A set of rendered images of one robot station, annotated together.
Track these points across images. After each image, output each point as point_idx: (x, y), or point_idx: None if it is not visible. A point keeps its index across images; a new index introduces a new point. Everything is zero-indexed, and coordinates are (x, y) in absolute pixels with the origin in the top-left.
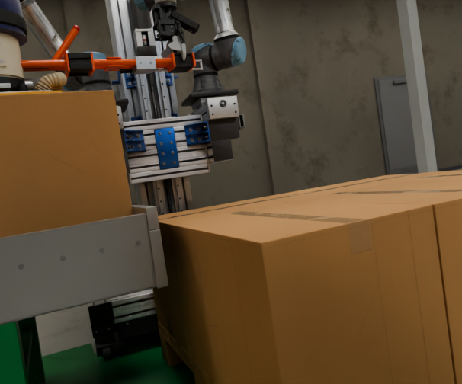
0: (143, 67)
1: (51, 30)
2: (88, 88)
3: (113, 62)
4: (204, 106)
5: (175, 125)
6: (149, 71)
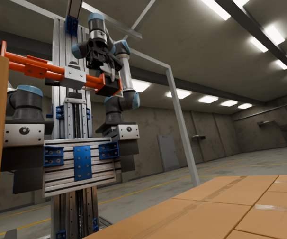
0: (72, 77)
1: None
2: (19, 110)
3: (35, 62)
4: (115, 130)
5: (91, 144)
6: (77, 84)
